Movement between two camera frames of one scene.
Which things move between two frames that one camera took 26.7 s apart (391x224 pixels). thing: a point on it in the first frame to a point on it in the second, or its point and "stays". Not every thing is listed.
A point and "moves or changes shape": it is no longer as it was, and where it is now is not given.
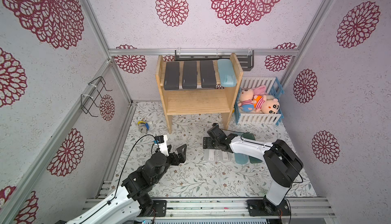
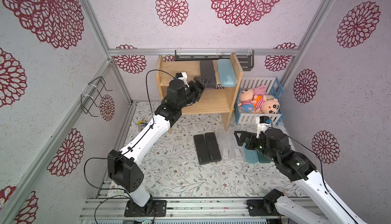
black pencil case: x=171 y=76 to x=201 y=148
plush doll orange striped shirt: x=262 y=105 stays
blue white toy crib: x=274 y=89 stays
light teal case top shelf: x=227 y=73 stays
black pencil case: x=207 y=74 stays
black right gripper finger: x=209 y=143 to x=251 y=145
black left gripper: x=181 y=157 to x=198 y=90
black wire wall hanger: x=91 y=93 stays
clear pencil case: x=210 y=155 moves or changes shape
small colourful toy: x=143 y=127 stays
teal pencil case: x=241 y=158 moves or changes shape
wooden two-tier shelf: x=200 y=100 stays
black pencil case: x=189 y=76 to x=213 y=148
